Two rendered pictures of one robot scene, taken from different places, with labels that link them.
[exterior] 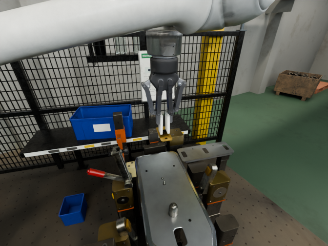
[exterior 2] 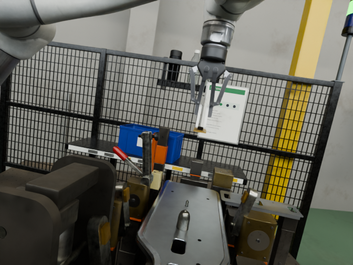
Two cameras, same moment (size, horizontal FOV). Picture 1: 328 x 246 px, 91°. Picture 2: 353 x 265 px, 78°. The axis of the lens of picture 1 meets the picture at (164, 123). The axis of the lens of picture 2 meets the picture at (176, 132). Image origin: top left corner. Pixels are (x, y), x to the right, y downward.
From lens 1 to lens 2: 0.34 m
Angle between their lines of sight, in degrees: 29
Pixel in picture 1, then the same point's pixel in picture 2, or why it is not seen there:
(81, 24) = not seen: outside the picture
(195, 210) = (212, 236)
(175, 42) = (224, 31)
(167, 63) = (214, 48)
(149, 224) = (149, 223)
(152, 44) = (204, 31)
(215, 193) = (250, 237)
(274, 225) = not seen: outside the picture
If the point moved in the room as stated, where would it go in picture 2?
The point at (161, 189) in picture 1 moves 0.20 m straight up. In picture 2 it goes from (180, 207) to (191, 145)
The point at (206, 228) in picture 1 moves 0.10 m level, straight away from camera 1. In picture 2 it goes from (217, 254) to (240, 240)
